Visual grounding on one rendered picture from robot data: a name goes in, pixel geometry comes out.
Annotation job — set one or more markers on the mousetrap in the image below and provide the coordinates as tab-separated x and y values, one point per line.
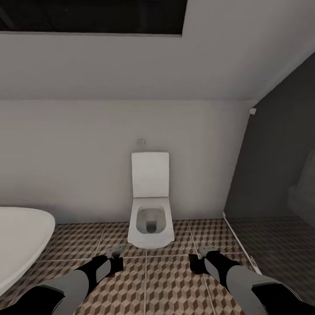
115	257
192	257

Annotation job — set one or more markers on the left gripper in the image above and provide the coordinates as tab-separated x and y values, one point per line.
117	265

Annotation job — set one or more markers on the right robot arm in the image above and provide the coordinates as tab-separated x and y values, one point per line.
256	294

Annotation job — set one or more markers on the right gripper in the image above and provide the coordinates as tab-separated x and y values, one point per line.
198	267

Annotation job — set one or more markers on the fixed window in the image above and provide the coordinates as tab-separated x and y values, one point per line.
93	16

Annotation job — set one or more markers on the toilet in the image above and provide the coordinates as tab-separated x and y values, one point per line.
151	224

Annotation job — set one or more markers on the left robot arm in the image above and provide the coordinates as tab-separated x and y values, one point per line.
63	295

